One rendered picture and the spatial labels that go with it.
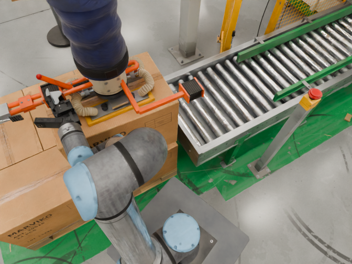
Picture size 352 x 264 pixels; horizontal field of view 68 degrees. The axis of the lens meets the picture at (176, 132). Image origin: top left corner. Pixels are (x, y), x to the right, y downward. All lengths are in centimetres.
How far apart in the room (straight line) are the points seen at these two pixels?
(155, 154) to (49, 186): 128
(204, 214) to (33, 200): 102
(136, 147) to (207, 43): 277
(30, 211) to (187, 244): 104
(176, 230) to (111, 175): 58
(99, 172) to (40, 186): 129
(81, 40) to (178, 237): 80
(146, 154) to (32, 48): 303
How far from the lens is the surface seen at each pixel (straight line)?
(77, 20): 96
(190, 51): 300
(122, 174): 56
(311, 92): 157
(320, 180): 258
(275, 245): 226
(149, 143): 59
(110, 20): 100
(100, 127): 125
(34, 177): 187
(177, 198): 141
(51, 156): 189
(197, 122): 186
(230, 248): 140
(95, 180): 55
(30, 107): 126
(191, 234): 109
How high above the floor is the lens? 211
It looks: 60 degrees down
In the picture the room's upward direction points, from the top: 2 degrees clockwise
